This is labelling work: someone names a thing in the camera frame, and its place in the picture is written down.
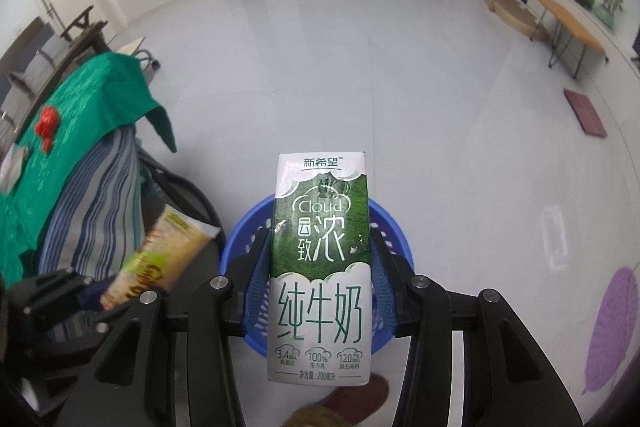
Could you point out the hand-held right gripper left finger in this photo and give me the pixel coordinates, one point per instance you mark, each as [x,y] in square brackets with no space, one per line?
[257,287]

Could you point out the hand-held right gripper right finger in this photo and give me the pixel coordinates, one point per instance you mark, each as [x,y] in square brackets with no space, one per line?
[382,292]

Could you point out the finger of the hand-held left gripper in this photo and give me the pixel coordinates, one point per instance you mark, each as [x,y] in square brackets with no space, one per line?
[55,294]

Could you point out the green white milk carton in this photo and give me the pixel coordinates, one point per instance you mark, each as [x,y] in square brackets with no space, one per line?
[320,267]

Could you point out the blue plastic basket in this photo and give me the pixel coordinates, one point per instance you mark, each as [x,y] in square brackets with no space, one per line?
[250,219]

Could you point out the yellow snack packet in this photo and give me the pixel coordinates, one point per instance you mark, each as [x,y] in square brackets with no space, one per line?
[155,257]

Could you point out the striped blue grey cloth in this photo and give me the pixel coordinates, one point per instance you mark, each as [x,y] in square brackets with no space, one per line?
[100,207]

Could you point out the brown furry slipper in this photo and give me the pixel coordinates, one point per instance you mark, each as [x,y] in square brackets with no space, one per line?
[350,399]

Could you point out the white snack packet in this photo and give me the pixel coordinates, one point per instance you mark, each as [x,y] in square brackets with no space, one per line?
[11,169]

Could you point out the red plastic bag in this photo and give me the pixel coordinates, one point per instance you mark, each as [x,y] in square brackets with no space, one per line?
[48,124]

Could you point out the green floral tablecloth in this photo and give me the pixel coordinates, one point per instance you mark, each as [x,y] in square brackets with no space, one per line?
[85,107]

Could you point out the purple leaf floor sticker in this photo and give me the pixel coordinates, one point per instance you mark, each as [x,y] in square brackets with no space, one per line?
[612,332]

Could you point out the grey sofa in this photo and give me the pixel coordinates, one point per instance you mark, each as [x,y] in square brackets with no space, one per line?
[25,62]

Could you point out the wheeled chair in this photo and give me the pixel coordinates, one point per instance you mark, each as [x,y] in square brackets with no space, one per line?
[137,52]

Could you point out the dark red floor mat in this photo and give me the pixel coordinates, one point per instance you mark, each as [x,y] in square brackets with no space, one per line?
[585,112]

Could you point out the dark wooden chair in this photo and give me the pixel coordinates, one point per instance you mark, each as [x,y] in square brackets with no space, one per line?
[82,24]

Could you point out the low round wooden table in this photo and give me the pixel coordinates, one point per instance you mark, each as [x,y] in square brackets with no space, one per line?
[512,9]

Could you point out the long wooden bench table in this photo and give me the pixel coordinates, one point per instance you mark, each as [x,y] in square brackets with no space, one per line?
[565,19]

